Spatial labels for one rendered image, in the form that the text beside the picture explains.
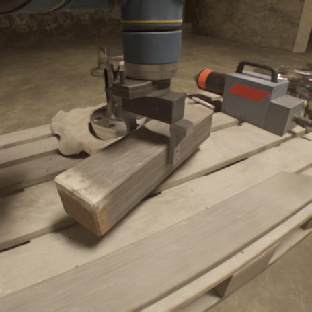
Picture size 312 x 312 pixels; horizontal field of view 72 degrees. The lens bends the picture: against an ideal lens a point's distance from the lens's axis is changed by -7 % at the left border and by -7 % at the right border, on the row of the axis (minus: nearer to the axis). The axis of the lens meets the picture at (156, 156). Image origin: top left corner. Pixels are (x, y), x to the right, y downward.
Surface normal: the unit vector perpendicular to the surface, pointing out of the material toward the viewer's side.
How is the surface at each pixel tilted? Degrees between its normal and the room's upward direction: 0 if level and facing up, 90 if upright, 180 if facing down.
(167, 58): 90
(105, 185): 0
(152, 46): 90
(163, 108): 90
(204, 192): 0
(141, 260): 0
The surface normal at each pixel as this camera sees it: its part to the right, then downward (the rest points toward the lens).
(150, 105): -0.58, 0.45
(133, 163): 0.00, -0.83
